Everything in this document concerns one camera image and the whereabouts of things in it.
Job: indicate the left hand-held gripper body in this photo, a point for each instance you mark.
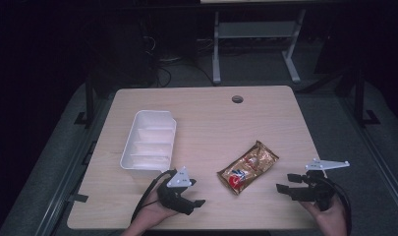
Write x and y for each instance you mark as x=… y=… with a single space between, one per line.
x=173 y=198

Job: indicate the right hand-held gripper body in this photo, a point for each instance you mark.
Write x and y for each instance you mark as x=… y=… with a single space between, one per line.
x=319 y=191

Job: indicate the gold snack packet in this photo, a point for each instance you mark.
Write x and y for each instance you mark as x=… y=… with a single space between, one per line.
x=247 y=167

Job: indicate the white divided plastic tray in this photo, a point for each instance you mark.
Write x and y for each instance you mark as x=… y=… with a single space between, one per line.
x=150 y=141

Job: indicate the person's left hand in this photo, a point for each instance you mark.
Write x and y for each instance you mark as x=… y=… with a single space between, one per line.
x=154 y=213

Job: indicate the person's right hand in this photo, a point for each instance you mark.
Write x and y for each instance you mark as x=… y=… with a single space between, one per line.
x=332 y=219

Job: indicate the black metal stand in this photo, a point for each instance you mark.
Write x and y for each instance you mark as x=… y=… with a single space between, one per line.
x=360 y=95
x=89 y=98

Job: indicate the black table edge bracket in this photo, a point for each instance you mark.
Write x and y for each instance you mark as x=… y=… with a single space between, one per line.
x=78 y=198

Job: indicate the white metal table frame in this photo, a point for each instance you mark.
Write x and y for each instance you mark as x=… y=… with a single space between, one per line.
x=255 y=30

